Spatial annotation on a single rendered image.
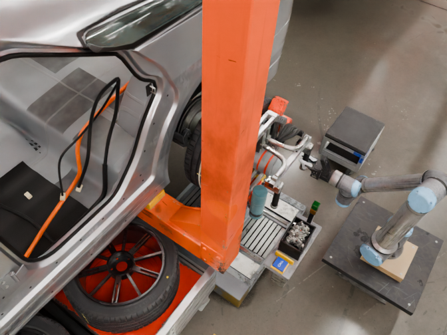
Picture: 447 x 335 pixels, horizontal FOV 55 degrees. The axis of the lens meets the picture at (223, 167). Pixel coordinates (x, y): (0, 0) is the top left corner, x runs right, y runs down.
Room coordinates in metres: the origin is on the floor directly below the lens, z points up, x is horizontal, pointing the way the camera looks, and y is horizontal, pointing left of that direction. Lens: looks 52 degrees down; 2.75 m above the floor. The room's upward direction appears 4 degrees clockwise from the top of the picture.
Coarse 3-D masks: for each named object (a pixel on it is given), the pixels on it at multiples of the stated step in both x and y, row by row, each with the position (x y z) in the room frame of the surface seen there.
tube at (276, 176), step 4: (264, 136) 1.54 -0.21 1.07; (260, 144) 1.53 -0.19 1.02; (264, 144) 1.53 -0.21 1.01; (260, 148) 1.52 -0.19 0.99; (264, 148) 1.52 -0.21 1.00; (268, 148) 1.51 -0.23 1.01; (272, 148) 1.51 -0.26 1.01; (272, 152) 1.49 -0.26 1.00; (276, 152) 1.48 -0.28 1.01; (280, 156) 1.46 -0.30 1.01; (284, 160) 1.43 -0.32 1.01; (284, 164) 1.40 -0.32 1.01; (280, 168) 1.38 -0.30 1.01; (284, 168) 1.38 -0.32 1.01; (276, 172) 1.35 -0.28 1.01; (280, 172) 1.35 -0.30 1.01; (276, 176) 1.33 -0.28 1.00; (276, 180) 1.31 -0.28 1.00
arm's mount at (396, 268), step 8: (408, 248) 1.33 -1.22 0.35; (416, 248) 1.33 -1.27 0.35; (400, 256) 1.27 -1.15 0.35; (408, 256) 1.27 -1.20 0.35; (384, 264) 1.21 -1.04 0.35; (392, 264) 1.21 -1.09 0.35; (400, 264) 1.21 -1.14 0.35; (408, 264) 1.22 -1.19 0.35; (384, 272) 1.17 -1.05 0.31; (392, 272) 1.16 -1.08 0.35; (400, 272) 1.16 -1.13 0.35; (400, 280) 1.12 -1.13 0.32
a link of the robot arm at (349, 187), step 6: (342, 174) 1.49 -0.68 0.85; (342, 180) 1.45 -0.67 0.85; (348, 180) 1.45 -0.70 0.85; (354, 180) 1.46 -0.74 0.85; (336, 186) 1.44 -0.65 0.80; (342, 186) 1.43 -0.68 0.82; (348, 186) 1.42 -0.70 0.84; (354, 186) 1.42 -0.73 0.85; (360, 186) 1.43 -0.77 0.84; (342, 192) 1.42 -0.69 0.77; (348, 192) 1.40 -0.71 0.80; (354, 192) 1.39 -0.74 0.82
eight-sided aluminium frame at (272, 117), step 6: (264, 114) 1.65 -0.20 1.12; (270, 114) 1.65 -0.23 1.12; (276, 114) 1.66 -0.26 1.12; (264, 120) 1.63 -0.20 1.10; (270, 120) 1.61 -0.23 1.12; (276, 120) 1.65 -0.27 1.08; (282, 120) 1.73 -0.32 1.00; (264, 126) 1.56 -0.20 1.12; (270, 126) 1.60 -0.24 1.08; (276, 126) 1.78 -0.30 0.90; (282, 126) 1.76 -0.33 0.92; (264, 132) 1.55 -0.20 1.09; (276, 132) 1.80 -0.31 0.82; (258, 138) 1.49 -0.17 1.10; (270, 144) 1.78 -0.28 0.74; (276, 150) 1.74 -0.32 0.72; (252, 174) 1.62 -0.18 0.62; (258, 174) 1.65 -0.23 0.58; (264, 174) 1.64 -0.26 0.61; (258, 180) 1.58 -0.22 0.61; (252, 186) 1.53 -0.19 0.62
